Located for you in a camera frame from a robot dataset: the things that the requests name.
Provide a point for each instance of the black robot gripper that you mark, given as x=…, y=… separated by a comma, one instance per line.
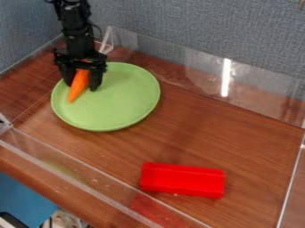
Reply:
x=71, y=59

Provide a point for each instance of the orange toy carrot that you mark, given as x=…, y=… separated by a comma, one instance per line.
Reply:
x=79, y=84

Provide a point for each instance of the green round plate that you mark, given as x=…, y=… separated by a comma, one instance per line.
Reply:
x=123, y=100

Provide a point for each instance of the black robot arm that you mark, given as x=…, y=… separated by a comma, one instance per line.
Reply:
x=73, y=13

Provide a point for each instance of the red rectangular block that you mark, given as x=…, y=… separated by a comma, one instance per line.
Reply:
x=195, y=181

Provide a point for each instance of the clear acrylic enclosure wall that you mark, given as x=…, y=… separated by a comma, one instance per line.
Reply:
x=226, y=115

